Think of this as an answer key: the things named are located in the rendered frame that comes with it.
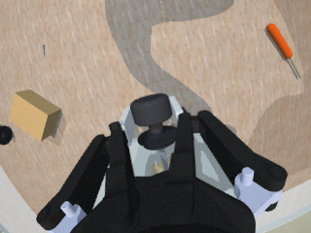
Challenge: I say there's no orange-handled screwdriver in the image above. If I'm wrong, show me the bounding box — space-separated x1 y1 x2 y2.
266 23 301 78

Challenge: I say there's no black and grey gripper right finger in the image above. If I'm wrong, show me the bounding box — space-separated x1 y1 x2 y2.
162 96 288 224

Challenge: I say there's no tan cardboard box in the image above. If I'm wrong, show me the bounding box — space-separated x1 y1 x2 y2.
10 89 61 142

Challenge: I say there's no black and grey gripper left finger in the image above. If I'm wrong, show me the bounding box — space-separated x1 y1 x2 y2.
36 107 135 233

